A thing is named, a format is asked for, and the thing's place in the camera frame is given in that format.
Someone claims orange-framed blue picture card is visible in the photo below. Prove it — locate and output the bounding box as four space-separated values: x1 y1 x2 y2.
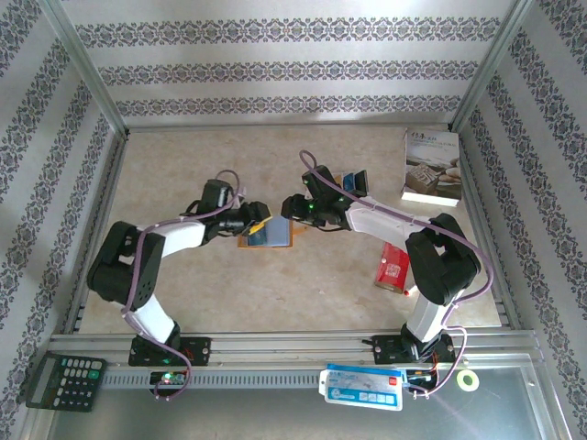
237 218 305 250

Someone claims light grey-blue bank card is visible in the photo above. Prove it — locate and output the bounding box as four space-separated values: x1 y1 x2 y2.
264 215 294 248

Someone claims clear acrylic card stand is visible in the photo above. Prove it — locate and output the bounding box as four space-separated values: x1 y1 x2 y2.
336 169 372 204

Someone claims red cardboard box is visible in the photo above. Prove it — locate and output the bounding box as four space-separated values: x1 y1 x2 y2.
374 241 411 293

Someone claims white book with stones cover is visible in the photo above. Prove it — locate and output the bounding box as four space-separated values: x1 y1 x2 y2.
400 127 463 207

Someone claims controller board with LEDs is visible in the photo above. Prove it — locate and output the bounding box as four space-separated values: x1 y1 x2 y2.
150 370 189 389

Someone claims blue and white wipes pack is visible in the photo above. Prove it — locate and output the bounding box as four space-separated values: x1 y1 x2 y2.
317 362 407 412

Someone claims green tape roll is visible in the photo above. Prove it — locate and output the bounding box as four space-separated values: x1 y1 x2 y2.
455 368 480 392

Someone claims black desk calculator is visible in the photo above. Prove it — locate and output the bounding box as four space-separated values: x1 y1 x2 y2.
25 351 108 413

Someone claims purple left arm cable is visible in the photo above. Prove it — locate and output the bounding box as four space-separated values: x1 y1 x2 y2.
120 170 245 402

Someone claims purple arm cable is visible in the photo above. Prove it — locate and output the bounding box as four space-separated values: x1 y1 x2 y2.
298 149 494 401
120 170 245 402

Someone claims aluminium frame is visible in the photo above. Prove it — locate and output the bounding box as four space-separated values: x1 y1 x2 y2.
39 0 549 368

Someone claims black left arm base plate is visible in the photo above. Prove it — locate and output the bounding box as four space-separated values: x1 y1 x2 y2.
127 335 214 369

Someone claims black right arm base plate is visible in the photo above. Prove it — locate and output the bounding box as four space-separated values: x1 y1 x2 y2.
371 334 457 367

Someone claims grey slotted cable duct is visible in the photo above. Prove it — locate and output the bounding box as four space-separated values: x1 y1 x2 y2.
100 368 323 391

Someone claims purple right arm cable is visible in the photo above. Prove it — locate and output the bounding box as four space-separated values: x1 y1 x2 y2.
298 149 494 401

